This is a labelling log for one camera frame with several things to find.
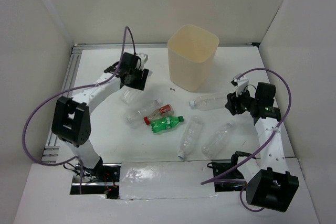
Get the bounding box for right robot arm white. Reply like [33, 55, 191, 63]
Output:
[225, 82, 299, 212]

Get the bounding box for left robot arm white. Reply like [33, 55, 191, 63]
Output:
[51, 52, 149, 182]

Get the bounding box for beige plastic bin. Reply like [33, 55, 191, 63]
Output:
[167, 25, 219, 92]

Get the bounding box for clear bottle blue-white cap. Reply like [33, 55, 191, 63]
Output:
[201, 121, 236, 159]

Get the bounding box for red cap label bottle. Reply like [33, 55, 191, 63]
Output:
[143, 104, 174, 125]

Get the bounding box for green plastic bottle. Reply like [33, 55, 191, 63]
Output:
[150, 115, 184, 134]

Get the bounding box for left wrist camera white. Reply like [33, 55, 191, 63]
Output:
[136, 53, 148, 70]

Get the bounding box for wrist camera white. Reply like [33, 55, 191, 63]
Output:
[136, 53, 148, 70]
[231, 73, 249, 97]

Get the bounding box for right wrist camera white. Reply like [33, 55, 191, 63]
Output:
[231, 73, 249, 97]

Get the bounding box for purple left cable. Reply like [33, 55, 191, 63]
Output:
[22, 26, 137, 196]

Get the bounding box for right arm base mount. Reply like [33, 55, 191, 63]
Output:
[207, 160, 245, 193]

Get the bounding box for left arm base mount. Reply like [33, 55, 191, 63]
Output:
[63, 163, 121, 200]

